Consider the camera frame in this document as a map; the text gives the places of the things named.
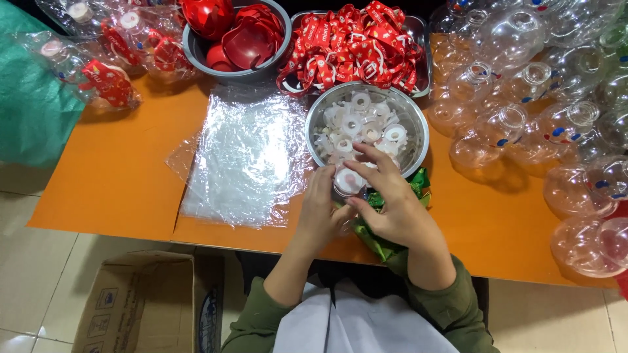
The person's left hand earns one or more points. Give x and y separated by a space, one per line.
316 220

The person's right hand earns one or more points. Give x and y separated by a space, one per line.
400 213

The clear round candy bottle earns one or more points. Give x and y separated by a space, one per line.
351 196

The white screw cap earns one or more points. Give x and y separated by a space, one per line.
348 181

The pile of green candy wrappers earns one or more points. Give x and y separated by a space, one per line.
382 245

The steel bowl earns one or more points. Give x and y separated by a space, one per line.
417 127

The orange table cover sheet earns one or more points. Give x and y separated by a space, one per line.
490 220
117 171

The heap of white lids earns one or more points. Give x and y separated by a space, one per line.
363 130

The stack of clear plastic bags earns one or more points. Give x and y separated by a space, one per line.
245 157

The white apron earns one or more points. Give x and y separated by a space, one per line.
363 323

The green sweater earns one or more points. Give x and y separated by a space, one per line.
456 314

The steel tray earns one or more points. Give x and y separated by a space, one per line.
424 54

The heap of empty clear bottles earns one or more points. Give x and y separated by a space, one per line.
539 98

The brown cardboard box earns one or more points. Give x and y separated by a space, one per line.
142 304

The heap of red dome covers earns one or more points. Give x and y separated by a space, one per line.
235 29

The grey plastic bowl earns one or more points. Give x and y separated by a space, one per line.
196 49

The green plastic sheet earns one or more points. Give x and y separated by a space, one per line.
34 88

